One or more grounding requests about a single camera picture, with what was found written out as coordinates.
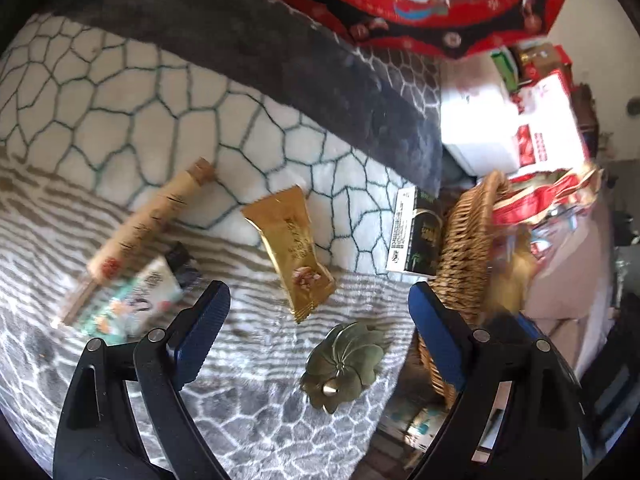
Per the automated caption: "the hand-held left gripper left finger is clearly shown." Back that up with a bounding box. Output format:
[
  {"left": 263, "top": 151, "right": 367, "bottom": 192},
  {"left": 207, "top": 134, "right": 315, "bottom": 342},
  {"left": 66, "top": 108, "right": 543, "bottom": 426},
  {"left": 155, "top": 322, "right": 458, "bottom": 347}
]
[{"left": 52, "top": 280, "right": 233, "bottom": 480}]

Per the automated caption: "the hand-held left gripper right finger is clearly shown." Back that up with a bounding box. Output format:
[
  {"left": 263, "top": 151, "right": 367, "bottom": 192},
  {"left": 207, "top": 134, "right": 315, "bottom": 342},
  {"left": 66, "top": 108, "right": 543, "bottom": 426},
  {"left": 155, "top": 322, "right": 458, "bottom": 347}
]
[{"left": 407, "top": 281, "right": 586, "bottom": 480}]

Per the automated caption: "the black tissue packet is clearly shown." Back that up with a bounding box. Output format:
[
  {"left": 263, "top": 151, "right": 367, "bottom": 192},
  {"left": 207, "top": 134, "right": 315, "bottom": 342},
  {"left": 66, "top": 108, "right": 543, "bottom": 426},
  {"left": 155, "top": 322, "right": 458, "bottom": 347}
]
[{"left": 386, "top": 186, "right": 443, "bottom": 277}]

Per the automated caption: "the gold snack packet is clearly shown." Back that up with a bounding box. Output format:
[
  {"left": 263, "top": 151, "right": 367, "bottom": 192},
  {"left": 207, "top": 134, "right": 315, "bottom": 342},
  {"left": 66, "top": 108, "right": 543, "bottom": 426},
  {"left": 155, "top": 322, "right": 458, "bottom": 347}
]
[{"left": 241, "top": 185, "right": 337, "bottom": 324}]

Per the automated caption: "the teal white snack packet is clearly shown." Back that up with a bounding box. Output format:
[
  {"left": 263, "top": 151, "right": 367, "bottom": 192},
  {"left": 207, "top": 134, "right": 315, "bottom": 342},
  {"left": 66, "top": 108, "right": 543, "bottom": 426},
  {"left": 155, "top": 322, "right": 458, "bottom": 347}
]
[{"left": 75, "top": 242, "right": 202, "bottom": 344}]

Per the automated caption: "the white green printed bag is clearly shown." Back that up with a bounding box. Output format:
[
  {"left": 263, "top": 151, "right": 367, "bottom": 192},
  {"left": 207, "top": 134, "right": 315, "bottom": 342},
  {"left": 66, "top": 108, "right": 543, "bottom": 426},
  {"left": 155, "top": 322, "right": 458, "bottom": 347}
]
[{"left": 380, "top": 400, "right": 451, "bottom": 452}]

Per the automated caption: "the wicker basket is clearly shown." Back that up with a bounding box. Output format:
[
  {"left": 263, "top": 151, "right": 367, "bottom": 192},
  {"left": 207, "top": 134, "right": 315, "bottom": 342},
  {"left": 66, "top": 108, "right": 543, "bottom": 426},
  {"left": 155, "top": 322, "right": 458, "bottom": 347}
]
[{"left": 415, "top": 170, "right": 531, "bottom": 408}]

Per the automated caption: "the brass lotus leaf dish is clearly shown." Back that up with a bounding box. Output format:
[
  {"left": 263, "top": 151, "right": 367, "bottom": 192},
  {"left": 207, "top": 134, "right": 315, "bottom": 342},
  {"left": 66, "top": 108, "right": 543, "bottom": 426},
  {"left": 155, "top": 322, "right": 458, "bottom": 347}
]
[{"left": 299, "top": 321, "right": 388, "bottom": 415}]

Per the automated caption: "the tan paper incense tube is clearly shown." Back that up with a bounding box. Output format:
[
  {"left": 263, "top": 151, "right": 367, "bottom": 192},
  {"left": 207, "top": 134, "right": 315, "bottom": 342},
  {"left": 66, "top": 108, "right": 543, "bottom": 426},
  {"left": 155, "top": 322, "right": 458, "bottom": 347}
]
[{"left": 52, "top": 157, "right": 217, "bottom": 329}]

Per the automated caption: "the white cardboard box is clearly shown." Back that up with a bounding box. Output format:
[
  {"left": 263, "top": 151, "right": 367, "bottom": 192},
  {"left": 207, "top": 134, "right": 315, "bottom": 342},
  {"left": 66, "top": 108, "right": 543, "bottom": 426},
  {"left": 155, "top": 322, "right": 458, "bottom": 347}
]
[{"left": 440, "top": 52, "right": 521, "bottom": 173}]

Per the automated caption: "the red white snack bag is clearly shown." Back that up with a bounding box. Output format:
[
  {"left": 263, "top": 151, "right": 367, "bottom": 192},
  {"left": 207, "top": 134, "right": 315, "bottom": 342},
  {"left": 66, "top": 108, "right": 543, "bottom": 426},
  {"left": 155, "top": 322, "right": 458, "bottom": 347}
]
[{"left": 510, "top": 67, "right": 592, "bottom": 172}]

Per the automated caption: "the grey white plush blanket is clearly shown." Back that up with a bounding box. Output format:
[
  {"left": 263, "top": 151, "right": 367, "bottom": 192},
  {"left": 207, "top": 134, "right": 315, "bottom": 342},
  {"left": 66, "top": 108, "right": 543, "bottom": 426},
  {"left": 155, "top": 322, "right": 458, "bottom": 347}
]
[{"left": 0, "top": 0, "right": 446, "bottom": 480}]

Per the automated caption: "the brown cardboard box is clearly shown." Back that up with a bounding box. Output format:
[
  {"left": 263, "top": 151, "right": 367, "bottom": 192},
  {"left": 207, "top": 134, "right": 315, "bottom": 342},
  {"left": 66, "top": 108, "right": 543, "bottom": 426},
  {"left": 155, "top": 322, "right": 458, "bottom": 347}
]
[{"left": 517, "top": 42, "right": 573, "bottom": 81}]

